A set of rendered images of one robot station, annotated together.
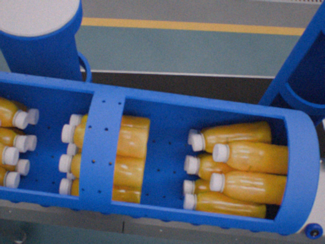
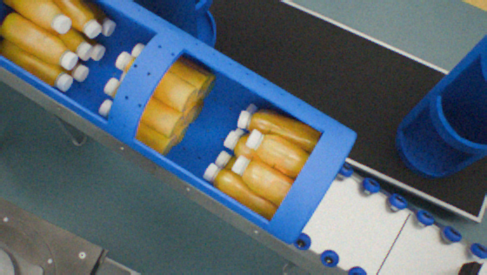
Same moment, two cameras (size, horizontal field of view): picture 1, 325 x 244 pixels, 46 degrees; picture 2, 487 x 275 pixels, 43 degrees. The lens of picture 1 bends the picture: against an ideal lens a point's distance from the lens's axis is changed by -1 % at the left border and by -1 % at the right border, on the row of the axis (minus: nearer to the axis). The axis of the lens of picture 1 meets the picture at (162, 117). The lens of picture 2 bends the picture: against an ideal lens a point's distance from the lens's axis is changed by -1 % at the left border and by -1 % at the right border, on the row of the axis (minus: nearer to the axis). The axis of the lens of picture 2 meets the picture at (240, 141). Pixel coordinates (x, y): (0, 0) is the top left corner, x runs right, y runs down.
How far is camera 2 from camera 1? 0.57 m
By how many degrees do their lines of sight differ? 15
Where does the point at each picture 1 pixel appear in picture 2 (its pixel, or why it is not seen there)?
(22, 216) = (68, 117)
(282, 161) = not seen: hidden behind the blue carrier
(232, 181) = (251, 171)
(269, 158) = (296, 165)
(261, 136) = (305, 141)
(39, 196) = (76, 107)
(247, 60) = (449, 42)
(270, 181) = (287, 186)
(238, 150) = (269, 144)
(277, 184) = not seen: hidden behind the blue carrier
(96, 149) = (133, 88)
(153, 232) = (181, 187)
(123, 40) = not seen: outside the picture
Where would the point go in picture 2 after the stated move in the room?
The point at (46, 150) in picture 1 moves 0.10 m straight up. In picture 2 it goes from (111, 64) to (104, 49)
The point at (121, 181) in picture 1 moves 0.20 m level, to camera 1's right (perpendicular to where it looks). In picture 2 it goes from (152, 124) to (226, 177)
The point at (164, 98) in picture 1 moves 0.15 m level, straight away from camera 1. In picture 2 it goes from (218, 65) to (259, 12)
